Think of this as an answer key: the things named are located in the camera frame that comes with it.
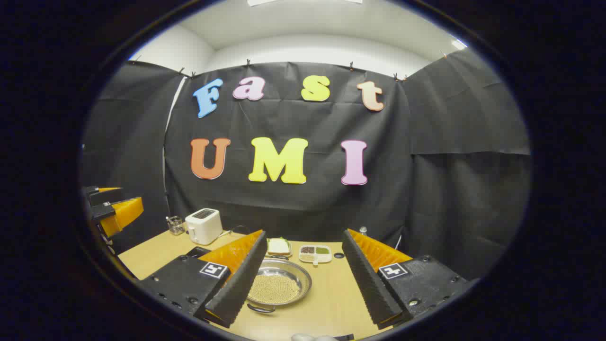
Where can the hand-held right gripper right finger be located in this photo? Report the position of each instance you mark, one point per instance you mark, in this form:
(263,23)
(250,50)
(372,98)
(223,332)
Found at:
(367,279)

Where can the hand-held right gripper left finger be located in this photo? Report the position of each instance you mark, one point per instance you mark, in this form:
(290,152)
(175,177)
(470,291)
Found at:
(244,279)

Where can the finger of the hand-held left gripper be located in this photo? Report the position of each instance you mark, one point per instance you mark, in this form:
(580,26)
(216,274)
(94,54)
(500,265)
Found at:
(123,213)
(106,196)

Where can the stainless steel pot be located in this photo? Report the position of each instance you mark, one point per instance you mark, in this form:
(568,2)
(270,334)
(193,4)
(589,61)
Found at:
(298,277)

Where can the black induction cooktop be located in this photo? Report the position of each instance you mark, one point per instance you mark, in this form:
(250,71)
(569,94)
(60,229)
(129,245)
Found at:
(196,251)

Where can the pile of soybeans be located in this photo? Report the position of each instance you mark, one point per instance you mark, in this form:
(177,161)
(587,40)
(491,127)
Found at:
(274,289)

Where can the small sandwich plate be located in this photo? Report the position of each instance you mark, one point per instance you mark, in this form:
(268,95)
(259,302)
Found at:
(284,256)

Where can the white divided bean dish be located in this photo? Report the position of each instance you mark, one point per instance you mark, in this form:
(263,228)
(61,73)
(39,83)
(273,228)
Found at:
(315,253)

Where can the white toaster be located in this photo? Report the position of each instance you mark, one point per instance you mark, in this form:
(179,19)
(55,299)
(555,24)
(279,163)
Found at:
(204,229)

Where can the black backdrop cloth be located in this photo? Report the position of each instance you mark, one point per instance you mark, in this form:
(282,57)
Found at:
(293,208)

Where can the ceiling light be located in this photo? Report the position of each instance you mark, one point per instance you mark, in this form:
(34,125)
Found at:
(258,2)
(458,44)

